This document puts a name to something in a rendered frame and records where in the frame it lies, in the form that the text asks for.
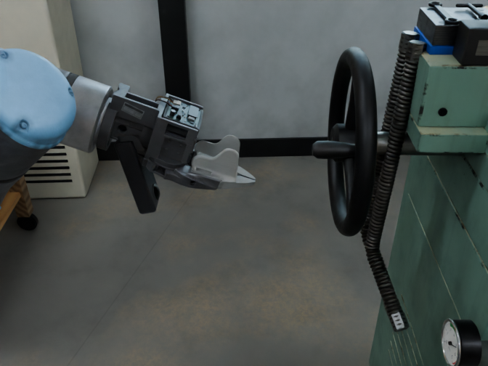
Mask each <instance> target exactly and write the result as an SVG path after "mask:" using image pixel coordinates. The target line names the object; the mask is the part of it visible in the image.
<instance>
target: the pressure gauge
mask: <svg viewBox="0 0 488 366"><path fill-rule="evenodd" d="M441 341H442V351H443V355H444V359H445V361H446V363H447V365H448V366H478V365H479V363H480V361H481V353H482V347H481V337H480V334H479V330H478V328H477V326H476V325H475V323H474V322H473V321H472V320H456V319H450V318H448V319H446V320H445V321H444V323H443V325H442V334H441ZM448 341H451V342H452V345H453V346H452V345H449V344H448ZM455 346H456V347H457V348H456V347H455Z"/></svg>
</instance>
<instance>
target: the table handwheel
mask: <svg viewBox="0 0 488 366"><path fill-rule="evenodd" d="M351 77H352V80H351ZM350 80H351V91H350V98H349V106H348V111H347V116H346V123H344V118H345V111H346V100H347V94H348V90H349V83H350ZM389 134H390V133H389V131H378V116H377V102H376V93H375V83H374V78H373V72H372V68H371V65H370V61H369V59H368V57H367V55H366V54H365V52H364V51H363V50H361V49H360V48H358V47H355V46H352V47H349V48H348V49H346V50H345V51H344V52H343V53H342V55H341V56H340V58H339V60H338V64H337V66H336V69H335V75H334V78H333V85H332V91H331V96H330V109H329V119H328V141H335V142H345V143H350V144H355V156H352V157H346V158H333V159H328V188H329V196H330V207H331V211H332V215H333V221H334V223H335V226H336V228H337V230H338V231H339V232H340V233H341V234H342V235H344V236H347V237H351V236H354V235H356V234H357V233H358V232H359V231H360V230H361V229H362V228H363V226H364V224H365V221H366V218H367V215H368V212H369V209H370V204H371V200H372V196H373V188H374V181H375V169H376V159H377V155H385V154H386V152H387V149H388V148H389V147H388V146H387V145H388V144H389V143H388V139H389V137H388V135H389ZM405 134H406V135H405V136H404V140H403V142H404V143H403V144H402V146H403V147H402V148H401V149H402V151H401V155H460V156H461V155H463V153H453V152H417V151H416V149H415V147H414V145H413V143H412V141H411V139H410V137H409V135H408V133H407V132H405ZM343 166H344V174H345V183H346V194H345V187H344V177H343Z"/></svg>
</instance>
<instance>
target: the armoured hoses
mask: <svg viewBox="0 0 488 366"><path fill-rule="evenodd" d="M419 38H420V34H419V33H417V32H414V31H409V30H406V31H402V34H401V38H400V41H399V47H398V48H399V49H398V51H399V53H398V54H397V55H398V57H397V59H396V60H397V61H396V62H395V63H396V66H395V67H394V68H395V69H396V70H394V75H393V78H392V81H393V82H392V83H391V87H390V89H391V90H390V91H389V93H390V95H389V98H388V99H387V100H388V102H387V103H386V104H387V106H386V110H385V113H386V114H385V115H384V116H385V118H384V119H383V120H384V122H383V125H382V129H381V131H389V133H390V134H389V135H388V137H389V139H388V143H389V144H388V145H387V146H388V147H389V148H388V149H387V152H386V154H385V155H377V159H376V169H375V181H374V188H373V196H372V200H371V204H370V209H369V212H368V215H367V218H366V221H365V224H364V226H363V228H362V229H361V232H360V233H361V234H362V236H361V238H362V242H363V243H364V244H363V245H364V246H365V251H366V252H367V254H366V256H367V257H368V258H367V260H368V261H369V265H370V268H371V271H372V272H373V275H374V278H375V282H376V283H377V286H378V289H379V291H380V294H381V297H382V299H383V305H384V307H385V310H386V313H387V316H389V320H390V323H391V326H392V328H393V330H394V332H399V331H402V330H406V329H408V327H409V323H408V321H407V318H406V316H405V313H404V312H403V310H402V307H401V305H400V302H399V299H398V298H397V295H396V291H394V286H393V284H392V282H391V278H390V277H389V274H388V271H387V268H386V265H385V264H384V260H383V257H382V256H381V255H382V253H381V250H380V249H379V248H380V246H379V245H380V241H381V235H382V232H383V226H384V223H385V219H386V213H387V212H388V211H387V210H388V206H389V202H390V199H391V197H390V196H391V192H392V189H393V185H394V181H395V179H394V178H395V177H396V176H395V174H396V173H397V167H398V163H399V159H400V155H401V151H402V149H401V148H402V147H403V146H402V144H403V143H404V142H403V140H404V136H405V135H406V134H405V132H406V128H407V121H408V117H409V116H410V108H411V106H410V105H411V104H412V101H411V100H412V96H413V91H414V86H415V79H416V74H417V69H418V62H419V58H420V54H422V53H423V52H424V51H425V50H426V46H427V43H426V42H424V41H419Z"/></svg>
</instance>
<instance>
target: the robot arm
mask: <svg viewBox="0 0 488 366"><path fill-rule="evenodd" d="M129 89H130V86H127V85H125V84H122V83H119V85H118V90H117V91H115V92H114V93H113V88H112V87H111V86H108V85H105V84H101V83H100V82H97V81H93V80H91V79H89V78H85V77H83V76H79V75H76V74H74V73H71V72H68V71H66V70H63V69H60V68H57V67H56V66H54V65H53V64H52V63H51V62H50V61H48V60H47V59H45V58H44V57H42V56H40V55H38V54H36V53H34V52H30V51H28V50H24V49H2V48H0V205H1V203H2V201H3V199H4V198H5V196H6V194H7V193H8V191H9V189H10V188H11V187H12V186H13V185H14V184H15V183H16V182H17V181H18V180H19V179H20V178H21V177H22V176H24V175H25V174H26V173H27V171H28V170H29V169H30V167H31V166H32V165H33V164H35V163H36V162H37V161H38V160H39V159H40V158H41V157H42V156H43V155H44V154H45V153H46V152H48V151H49V150H50V149H51V148H52V147H55V146H57V145H58V144H59V143H60V144H63V145H67V146H69V147H73V148H76V149H78V150H82V151H84V152H87V153H91V152H92V151H93V150H94V148H95V147H97V148H99V149H102V150H107V149H108V148H109V146H110V143H111V141H112V139H115V140H116V142H115V144H114V147H115V150H116V152H117V154H118V157H119V160H120V162H121V165H122V168H123V171H124V174H125V175H126V179H127V181H128V183H129V186H130V189H131V192H132V195H133V197H134V200H135V202H136V205H137V208H138V210H139V212H140V213H141V214H149V213H154V212H155V211H156V208H157V206H158V201H159V198H160V190H159V188H158V185H157V182H156V180H155V177H154V174H157V175H158V176H161V177H163V178H164V179H167V180H171V181H173V182H176V183H177V184H180V185H183V186H185V187H190V188H195V189H203V190H217V189H220V190H225V189H233V188H238V187H248V186H253V185H254V184H255V182H256V178H255V177H253V176H252V175H251V174H249V173H248V172H247V171H246V170H245V169H243V168H241V167H239V165H238V161H239V151H240V140H239V139H238V138H237V137H235V136H232V135H227V136H225V138H223V139H222V140H221V141H219V142H218V143H211V142H207V141H204V140H202V141H199V142H197V139H198V137H197V135H198V132H199V131H200V125H201V121H202V117H203V106H201V105H197V104H195V103H193V102H189V101H187V100H184V99H181V98H178V97H175V96H173V95H170V94H166V96H165V97H164V96H158V97H157V98H156V99H155V101H152V100H150V99H146V98H144V97H141V96H138V95H135V94H132V93H130V92H129ZM159 97H162V98H161V99H158V98H159ZM158 100H159V101H160V103H158V102H156V101H158ZM196 142H197V143H196ZM190 160H192V162H191V165H192V166H188V164H187V163H189V162H190ZM153 173H154V174H153Z"/></svg>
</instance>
